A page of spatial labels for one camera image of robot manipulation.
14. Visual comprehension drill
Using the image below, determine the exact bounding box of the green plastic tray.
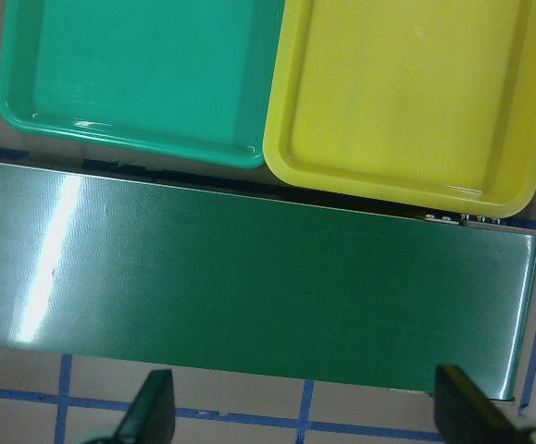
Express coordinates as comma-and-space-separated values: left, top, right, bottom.
0, 1, 284, 168

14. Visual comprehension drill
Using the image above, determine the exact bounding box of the yellow plastic tray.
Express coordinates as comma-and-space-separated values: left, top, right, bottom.
263, 1, 536, 218

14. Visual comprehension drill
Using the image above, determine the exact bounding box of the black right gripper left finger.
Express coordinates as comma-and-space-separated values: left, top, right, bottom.
111, 369, 176, 443

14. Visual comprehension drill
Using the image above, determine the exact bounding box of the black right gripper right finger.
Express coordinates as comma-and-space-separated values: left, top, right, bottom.
434, 364, 521, 443

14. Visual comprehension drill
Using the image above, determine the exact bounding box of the green conveyor belt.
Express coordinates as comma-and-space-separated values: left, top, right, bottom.
0, 164, 536, 400

